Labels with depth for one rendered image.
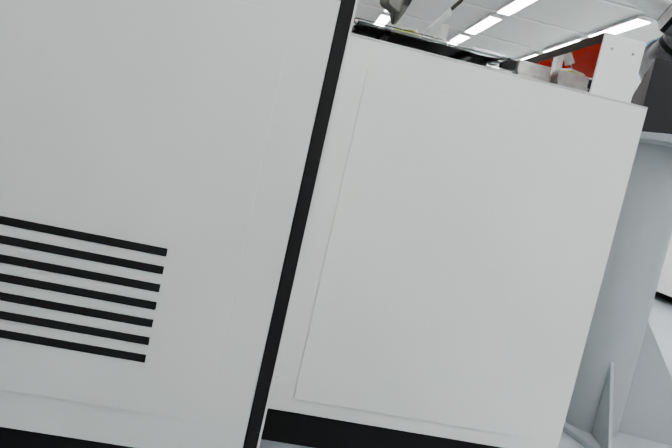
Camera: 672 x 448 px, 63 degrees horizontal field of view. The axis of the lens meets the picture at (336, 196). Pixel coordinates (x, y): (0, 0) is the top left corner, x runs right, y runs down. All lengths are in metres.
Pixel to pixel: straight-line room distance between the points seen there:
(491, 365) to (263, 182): 0.62
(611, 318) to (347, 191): 0.89
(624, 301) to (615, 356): 0.15
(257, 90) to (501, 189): 0.53
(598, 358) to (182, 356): 1.14
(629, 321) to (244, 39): 1.24
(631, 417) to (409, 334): 0.87
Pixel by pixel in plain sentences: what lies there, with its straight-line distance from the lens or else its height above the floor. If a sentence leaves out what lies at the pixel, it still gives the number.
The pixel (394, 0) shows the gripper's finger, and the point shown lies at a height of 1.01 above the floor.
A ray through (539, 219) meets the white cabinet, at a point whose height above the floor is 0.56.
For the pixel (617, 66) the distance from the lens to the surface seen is 1.31.
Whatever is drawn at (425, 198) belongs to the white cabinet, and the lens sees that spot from 1.08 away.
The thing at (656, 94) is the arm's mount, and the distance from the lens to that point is 1.66.
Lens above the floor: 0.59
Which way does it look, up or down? 4 degrees down
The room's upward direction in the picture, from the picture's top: 13 degrees clockwise
